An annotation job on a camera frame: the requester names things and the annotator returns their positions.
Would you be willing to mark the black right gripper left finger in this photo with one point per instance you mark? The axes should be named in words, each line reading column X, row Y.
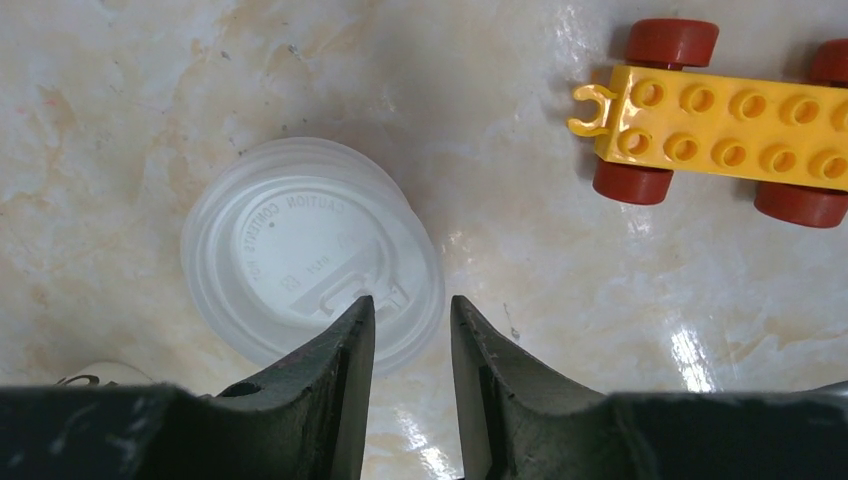
column 303, row 417

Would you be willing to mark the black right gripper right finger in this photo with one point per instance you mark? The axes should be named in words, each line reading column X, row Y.
column 520, row 419

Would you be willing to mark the white paper coffee cup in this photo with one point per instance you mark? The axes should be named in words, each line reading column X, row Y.
column 106, row 374

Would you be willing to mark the stack of translucent lids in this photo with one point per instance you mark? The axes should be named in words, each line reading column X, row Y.
column 289, row 236

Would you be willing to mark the yellow toy car red wheels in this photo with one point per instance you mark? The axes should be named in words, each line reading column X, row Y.
column 661, row 112

